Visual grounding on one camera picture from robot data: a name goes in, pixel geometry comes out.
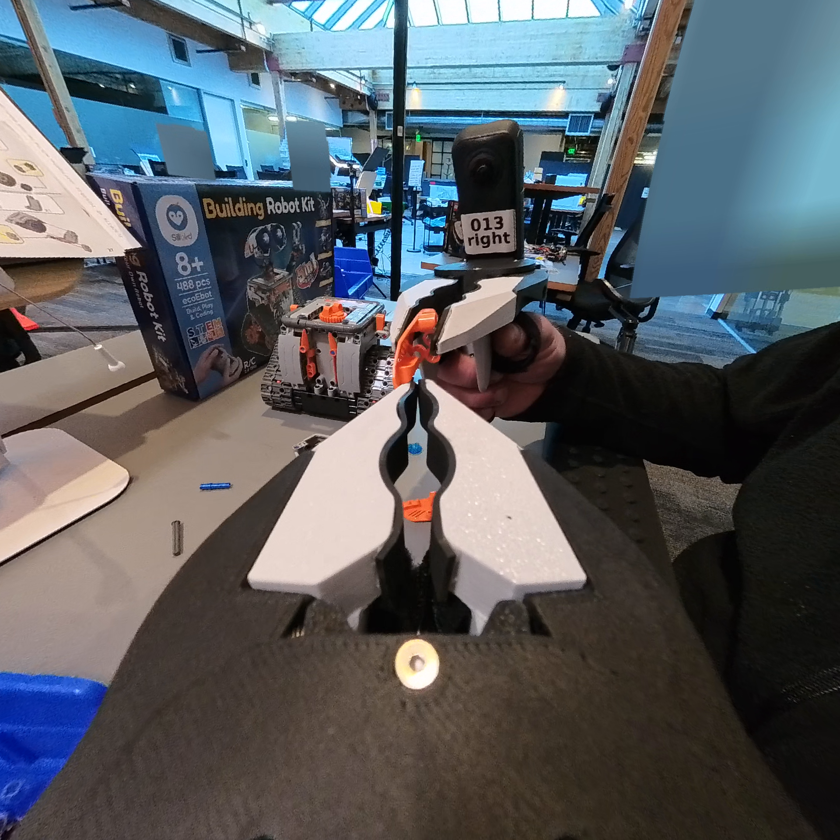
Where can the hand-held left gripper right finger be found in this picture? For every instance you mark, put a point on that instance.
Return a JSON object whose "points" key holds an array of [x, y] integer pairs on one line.
{"points": [[512, 525]]}

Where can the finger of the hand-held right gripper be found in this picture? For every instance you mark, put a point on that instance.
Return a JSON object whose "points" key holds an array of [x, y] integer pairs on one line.
{"points": [[479, 308], [420, 298]]}

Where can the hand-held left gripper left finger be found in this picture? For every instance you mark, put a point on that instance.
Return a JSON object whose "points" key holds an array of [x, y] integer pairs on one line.
{"points": [[321, 525]]}

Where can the orange brick connector piece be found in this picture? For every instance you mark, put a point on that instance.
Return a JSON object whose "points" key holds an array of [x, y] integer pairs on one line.
{"points": [[413, 348]]}

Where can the orange wing panel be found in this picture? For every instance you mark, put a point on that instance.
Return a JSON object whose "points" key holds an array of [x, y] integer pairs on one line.
{"points": [[418, 508]]}

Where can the person's right forearm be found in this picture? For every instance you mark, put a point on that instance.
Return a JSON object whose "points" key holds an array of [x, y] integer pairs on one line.
{"points": [[656, 407]]}

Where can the person's right hand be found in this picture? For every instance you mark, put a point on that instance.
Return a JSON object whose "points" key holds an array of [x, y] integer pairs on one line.
{"points": [[525, 390]]}

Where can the blue plastic bin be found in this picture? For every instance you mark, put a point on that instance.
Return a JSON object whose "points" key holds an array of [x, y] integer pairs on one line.
{"points": [[351, 272], [39, 741]]}

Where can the small grey red brick piece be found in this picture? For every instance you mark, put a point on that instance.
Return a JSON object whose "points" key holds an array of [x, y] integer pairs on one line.
{"points": [[308, 445]]}

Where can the wood-edged grey desk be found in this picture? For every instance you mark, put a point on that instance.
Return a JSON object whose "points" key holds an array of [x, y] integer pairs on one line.
{"points": [[564, 275]]}

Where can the scattered brick parts pile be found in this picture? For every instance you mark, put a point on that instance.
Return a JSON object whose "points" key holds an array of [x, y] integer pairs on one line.
{"points": [[551, 251]]}

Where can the dark perforated panel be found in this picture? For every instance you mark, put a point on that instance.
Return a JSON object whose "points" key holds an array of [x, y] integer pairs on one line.
{"points": [[604, 492]]}

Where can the black vertical pole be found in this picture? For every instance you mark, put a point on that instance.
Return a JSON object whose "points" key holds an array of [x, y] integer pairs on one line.
{"points": [[399, 131]]}

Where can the blue brick pin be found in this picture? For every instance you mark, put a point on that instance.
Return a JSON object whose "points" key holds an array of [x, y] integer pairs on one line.
{"points": [[215, 487]]}

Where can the tracked toy robot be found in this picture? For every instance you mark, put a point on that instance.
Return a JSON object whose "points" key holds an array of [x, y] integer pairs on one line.
{"points": [[328, 367]]}

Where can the black mesh office chair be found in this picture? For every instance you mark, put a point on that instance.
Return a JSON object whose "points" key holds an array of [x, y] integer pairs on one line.
{"points": [[610, 289]]}

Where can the dark grey brick axle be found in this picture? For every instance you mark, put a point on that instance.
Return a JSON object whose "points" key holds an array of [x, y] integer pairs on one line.
{"points": [[177, 538]]}

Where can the robot kit box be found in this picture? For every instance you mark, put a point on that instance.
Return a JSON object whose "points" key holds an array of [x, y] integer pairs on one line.
{"points": [[216, 282]]}

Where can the open instruction booklet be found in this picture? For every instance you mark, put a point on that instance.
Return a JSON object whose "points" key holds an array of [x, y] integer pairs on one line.
{"points": [[46, 190]]}

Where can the wooden post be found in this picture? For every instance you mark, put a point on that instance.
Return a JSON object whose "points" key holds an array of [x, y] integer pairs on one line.
{"points": [[630, 144]]}

